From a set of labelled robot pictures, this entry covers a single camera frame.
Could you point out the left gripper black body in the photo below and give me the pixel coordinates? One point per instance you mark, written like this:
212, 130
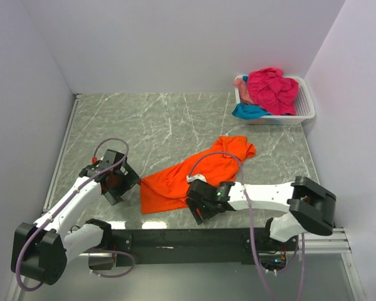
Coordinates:
122, 183

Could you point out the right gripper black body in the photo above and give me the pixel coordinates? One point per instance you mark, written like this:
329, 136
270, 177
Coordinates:
205, 209

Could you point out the orange t shirt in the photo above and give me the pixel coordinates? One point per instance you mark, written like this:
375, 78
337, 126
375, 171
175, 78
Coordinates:
165, 190

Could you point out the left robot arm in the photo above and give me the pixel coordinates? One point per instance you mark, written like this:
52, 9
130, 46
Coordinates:
42, 249

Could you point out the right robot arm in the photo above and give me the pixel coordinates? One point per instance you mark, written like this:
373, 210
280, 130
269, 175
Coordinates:
306, 206

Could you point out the teal blue t shirt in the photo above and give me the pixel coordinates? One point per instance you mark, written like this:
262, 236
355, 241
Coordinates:
249, 112

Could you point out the light pink t shirt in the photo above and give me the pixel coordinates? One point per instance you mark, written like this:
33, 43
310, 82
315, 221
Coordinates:
243, 93

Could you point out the magenta t shirt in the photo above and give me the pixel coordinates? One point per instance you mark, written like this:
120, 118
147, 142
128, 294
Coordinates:
269, 89

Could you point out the white plastic laundry basket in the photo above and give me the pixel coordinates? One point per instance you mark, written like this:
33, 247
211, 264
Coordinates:
303, 104

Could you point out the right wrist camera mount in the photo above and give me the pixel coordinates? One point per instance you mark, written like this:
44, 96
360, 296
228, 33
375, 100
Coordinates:
196, 177

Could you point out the right aluminium rail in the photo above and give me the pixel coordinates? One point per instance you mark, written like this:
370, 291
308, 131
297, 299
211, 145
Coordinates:
336, 243

